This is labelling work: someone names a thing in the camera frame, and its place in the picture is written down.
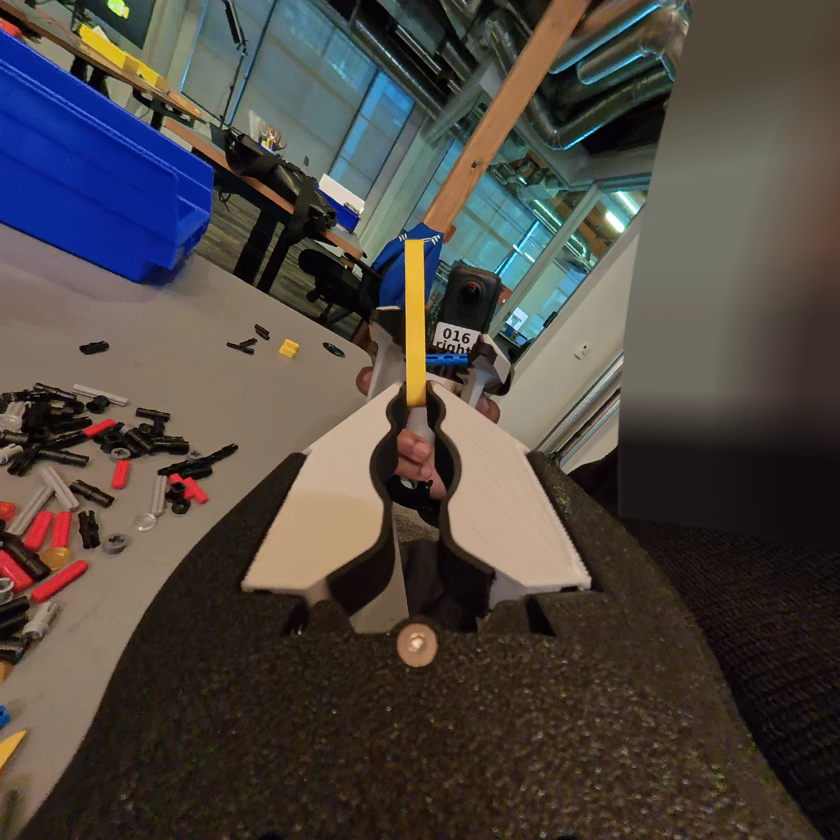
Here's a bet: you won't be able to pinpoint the black bag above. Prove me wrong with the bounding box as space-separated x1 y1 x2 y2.
223 128 339 231

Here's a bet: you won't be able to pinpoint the wooden post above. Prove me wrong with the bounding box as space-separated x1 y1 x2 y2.
423 0 592 237

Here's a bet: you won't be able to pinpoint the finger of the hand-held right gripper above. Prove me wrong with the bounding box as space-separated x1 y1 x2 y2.
462 336 516 408
369 307 409 403

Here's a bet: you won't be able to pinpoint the black office chair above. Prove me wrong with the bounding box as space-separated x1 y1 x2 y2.
298 248 382 329

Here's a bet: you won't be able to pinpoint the black light stand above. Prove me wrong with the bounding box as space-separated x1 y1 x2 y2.
220 0 249 129

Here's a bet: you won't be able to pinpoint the wooden desk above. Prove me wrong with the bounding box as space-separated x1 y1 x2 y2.
0 13 201 129
164 118 365 293

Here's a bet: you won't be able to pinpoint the black monitor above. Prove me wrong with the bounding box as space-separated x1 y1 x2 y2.
77 0 157 50

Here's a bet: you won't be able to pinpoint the yellow tray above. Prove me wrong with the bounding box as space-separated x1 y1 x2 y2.
79 25 168 89

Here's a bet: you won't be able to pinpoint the yellow perforated beam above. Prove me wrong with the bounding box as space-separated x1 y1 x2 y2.
403 239 429 409

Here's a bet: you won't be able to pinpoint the person's right hand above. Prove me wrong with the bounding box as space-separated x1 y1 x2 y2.
356 366 504 501

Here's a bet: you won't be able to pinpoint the metal ventilation ducts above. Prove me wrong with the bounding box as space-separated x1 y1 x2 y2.
341 0 690 152

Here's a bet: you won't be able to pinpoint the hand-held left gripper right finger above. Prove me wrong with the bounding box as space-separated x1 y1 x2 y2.
427 384 592 614

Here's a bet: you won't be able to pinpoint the blue storage bin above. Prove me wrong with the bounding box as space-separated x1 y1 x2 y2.
0 29 214 284

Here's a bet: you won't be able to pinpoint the metal handrail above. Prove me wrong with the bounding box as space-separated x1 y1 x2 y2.
532 354 624 467

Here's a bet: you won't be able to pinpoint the pile of black red pins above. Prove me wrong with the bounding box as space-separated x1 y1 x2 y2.
0 382 238 664

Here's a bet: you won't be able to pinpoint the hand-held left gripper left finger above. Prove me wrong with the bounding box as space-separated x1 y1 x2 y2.
241 384 408 603

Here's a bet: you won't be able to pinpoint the blue jacket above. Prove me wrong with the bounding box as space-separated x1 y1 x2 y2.
372 223 442 309

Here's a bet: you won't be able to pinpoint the white box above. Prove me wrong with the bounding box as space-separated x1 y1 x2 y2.
318 174 361 231

